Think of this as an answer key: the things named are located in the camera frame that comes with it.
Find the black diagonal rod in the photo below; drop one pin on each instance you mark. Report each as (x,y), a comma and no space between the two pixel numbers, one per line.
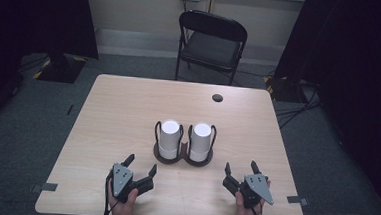
(183,157)

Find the grey tape strip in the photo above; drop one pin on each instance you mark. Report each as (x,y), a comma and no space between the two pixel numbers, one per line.
(45,187)
(297,200)

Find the right white cup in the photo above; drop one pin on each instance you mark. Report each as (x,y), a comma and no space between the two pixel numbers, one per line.
(200,139)

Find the round table grommet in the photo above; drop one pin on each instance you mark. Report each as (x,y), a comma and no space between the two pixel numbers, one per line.
(217,97)

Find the person's left hand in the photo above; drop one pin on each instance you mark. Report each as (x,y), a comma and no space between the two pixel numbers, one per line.
(122,212)

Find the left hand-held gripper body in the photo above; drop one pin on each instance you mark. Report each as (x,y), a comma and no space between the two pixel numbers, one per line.
(122,180)

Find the stack of white cups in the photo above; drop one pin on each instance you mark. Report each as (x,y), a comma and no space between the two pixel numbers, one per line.
(169,138)

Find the black curtain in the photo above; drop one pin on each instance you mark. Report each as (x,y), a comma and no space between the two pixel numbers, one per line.
(358,64)
(33,17)

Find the black folding chair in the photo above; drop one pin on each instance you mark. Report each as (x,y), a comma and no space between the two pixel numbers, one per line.
(212,48)

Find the black stand base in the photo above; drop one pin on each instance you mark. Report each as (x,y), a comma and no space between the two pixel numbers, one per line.
(62,69)
(286,90)

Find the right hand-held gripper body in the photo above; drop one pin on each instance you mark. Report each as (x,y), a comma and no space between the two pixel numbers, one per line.
(257,188)

